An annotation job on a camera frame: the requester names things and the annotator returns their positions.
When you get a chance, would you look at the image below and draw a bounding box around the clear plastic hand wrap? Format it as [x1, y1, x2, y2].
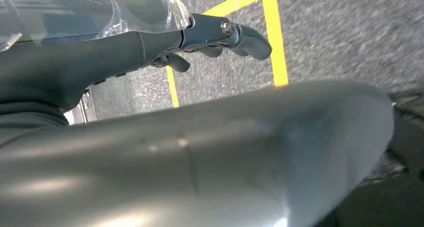
[0, 0, 190, 52]

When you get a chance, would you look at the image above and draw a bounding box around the grey robot body shell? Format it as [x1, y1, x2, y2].
[0, 80, 395, 227]

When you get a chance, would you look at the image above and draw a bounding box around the yellow floor tape outline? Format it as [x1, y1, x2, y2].
[165, 0, 290, 109]

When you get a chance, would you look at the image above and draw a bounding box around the black robot body section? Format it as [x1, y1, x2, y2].
[314, 87, 424, 227]

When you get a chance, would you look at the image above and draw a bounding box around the silver metal bracket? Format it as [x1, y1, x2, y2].
[63, 88, 98, 126]

